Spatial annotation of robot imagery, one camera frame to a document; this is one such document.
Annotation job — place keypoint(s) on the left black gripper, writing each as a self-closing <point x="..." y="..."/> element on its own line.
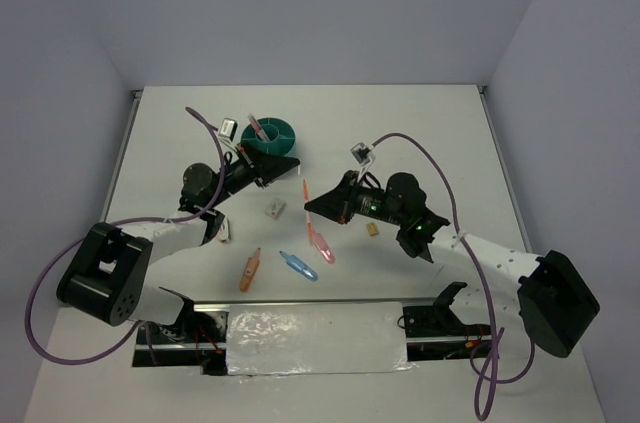
<point x="265" y="166"/>

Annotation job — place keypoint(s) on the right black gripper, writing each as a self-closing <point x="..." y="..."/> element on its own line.
<point x="339" y="203"/>

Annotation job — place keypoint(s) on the red slim pen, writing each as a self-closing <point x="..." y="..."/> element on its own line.
<point x="254" y="122"/>

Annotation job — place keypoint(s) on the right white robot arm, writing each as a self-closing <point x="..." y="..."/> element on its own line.
<point x="554" y="301"/>

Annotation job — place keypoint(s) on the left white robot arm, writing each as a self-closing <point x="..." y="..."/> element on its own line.
<point x="106" y="277"/>

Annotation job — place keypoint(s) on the teal round desk organizer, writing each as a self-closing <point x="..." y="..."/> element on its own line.
<point x="281" y="137"/>

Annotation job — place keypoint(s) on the small brown eraser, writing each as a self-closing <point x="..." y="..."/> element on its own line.
<point x="372" y="229"/>

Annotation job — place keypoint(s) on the pink highlighter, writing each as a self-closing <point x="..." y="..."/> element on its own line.
<point x="322" y="247"/>

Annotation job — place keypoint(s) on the blue highlighter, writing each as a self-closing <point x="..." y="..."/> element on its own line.
<point x="299" y="266"/>

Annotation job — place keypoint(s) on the orange highlighter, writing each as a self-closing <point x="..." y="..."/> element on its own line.
<point x="250" y="271"/>

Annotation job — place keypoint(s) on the silver foil sheet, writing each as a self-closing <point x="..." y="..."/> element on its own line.
<point x="315" y="339"/>

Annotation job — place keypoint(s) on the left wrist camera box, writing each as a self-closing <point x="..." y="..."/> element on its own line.
<point x="227" y="131"/>

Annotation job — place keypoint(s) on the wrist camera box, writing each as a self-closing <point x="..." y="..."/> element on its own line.
<point x="227" y="131"/>
<point x="364" y="156"/>

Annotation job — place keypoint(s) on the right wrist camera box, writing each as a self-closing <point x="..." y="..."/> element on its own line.
<point x="364" y="156"/>

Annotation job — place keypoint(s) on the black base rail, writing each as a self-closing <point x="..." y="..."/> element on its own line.
<point x="433" y="333"/>

